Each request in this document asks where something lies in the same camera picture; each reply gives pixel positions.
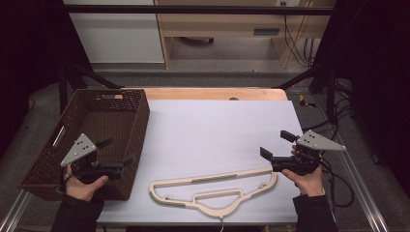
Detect black horizontal frame bar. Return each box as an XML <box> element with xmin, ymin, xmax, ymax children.
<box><xmin>62</xmin><ymin>4</ymin><xmax>335</xmax><ymax>16</ymax></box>

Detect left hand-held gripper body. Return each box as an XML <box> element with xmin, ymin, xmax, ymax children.
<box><xmin>60</xmin><ymin>132</ymin><xmax>125</xmax><ymax>185</ymax></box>

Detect white cabinet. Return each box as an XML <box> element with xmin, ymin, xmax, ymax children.
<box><xmin>62</xmin><ymin>0</ymin><xmax>165</xmax><ymax>65</ymax></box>

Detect brown woven plastic basket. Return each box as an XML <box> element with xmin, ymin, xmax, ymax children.
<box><xmin>18</xmin><ymin>88</ymin><xmax>151</xmax><ymax>201</ymax></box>

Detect light wooden desk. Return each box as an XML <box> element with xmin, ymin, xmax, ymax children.
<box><xmin>154</xmin><ymin>0</ymin><xmax>337</xmax><ymax>70</ymax></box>

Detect right hand-held gripper black cable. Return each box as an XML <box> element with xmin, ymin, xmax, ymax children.
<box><xmin>318</xmin><ymin>157</ymin><xmax>355</xmax><ymax>208</ymax></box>

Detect person's left hand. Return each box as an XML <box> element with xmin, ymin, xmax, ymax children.
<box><xmin>65</xmin><ymin>174</ymin><xmax>109</xmax><ymax>202</ymax></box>

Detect black floor cables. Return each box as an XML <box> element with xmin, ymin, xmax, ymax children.
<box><xmin>303</xmin><ymin>80</ymin><xmax>354</xmax><ymax>139</ymax></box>

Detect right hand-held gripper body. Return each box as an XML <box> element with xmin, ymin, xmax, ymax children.
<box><xmin>271</xmin><ymin>130</ymin><xmax>346</xmax><ymax>177</ymax></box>

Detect black metal frame strut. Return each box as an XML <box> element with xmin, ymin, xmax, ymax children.
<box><xmin>57</xmin><ymin>61</ymin><xmax>125</xmax><ymax>114</ymax></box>
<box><xmin>277</xmin><ymin>62</ymin><xmax>337</xmax><ymax>125</ymax></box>

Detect black curtain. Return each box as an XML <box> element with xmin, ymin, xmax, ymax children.
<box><xmin>0</xmin><ymin>0</ymin><xmax>93</xmax><ymax>156</ymax></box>
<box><xmin>308</xmin><ymin>0</ymin><xmax>410</xmax><ymax>197</ymax></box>

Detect cream plastic clothes hanger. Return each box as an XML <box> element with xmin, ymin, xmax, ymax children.
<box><xmin>148</xmin><ymin>166</ymin><xmax>278</xmax><ymax>219</ymax></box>

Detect yellow and black tool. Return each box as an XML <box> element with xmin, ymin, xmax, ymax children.
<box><xmin>298</xmin><ymin>94</ymin><xmax>317</xmax><ymax>109</ymax></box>

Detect person's right hand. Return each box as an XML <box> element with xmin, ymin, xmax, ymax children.
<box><xmin>280</xmin><ymin>164</ymin><xmax>326</xmax><ymax>197</ymax></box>

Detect white table mat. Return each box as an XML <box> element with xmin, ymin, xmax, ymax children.
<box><xmin>96</xmin><ymin>99</ymin><xmax>304</xmax><ymax>225</ymax></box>

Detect black wall cables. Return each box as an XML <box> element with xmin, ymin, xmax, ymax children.
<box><xmin>279</xmin><ymin>1</ymin><xmax>321</xmax><ymax>69</ymax></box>

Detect aluminium rail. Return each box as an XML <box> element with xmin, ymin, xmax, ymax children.
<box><xmin>0</xmin><ymin>189</ymin><xmax>33</xmax><ymax>232</ymax></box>
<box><xmin>313</xmin><ymin>96</ymin><xmax>390</xmax><ymax>232</ymax></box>

